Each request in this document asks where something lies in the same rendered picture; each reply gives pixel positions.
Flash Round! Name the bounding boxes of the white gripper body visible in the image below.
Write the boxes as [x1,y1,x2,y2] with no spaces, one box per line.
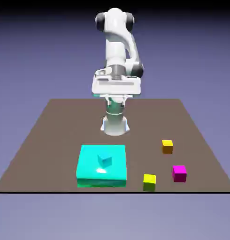
[91,74,142,98]

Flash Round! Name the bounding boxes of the small cyan cube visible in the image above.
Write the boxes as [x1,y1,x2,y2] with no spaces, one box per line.
[97,153,113,168]

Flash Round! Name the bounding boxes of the small orange cube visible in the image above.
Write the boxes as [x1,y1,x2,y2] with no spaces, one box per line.
[161,140,174,155]

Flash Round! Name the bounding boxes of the small yellow cube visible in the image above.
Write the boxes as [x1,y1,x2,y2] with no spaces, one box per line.
[143,173,157,192]

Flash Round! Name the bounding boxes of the small magenta cube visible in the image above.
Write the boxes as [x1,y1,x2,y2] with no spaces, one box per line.
[172,165,187,183]

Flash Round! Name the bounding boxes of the large cyan box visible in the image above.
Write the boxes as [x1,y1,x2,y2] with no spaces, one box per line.
[76,144,127,188]

